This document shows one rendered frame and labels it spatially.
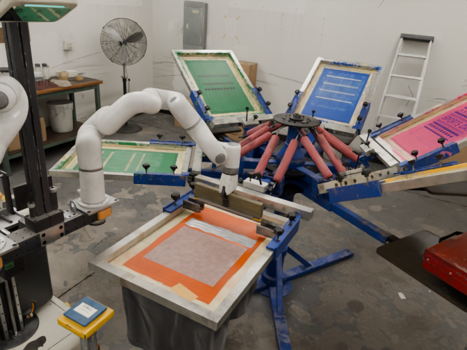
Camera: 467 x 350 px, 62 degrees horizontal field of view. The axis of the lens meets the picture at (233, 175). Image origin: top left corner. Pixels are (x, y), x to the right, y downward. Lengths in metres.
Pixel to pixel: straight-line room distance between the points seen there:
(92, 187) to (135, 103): 0.39
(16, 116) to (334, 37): 4.89
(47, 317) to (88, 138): 1.24
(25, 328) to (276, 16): 4.97
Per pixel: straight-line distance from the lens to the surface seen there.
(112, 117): 1.56
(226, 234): 1.83
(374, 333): 2.96
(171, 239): 1.79
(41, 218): 1.59
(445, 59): 5.60
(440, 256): 1.75
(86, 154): 1.60
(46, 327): 2.45
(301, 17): 5.90
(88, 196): 1.69
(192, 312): 1.39
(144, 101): 1.52
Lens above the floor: 1.95
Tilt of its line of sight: 24 degrees down
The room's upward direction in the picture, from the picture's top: 5 degrees clockwise
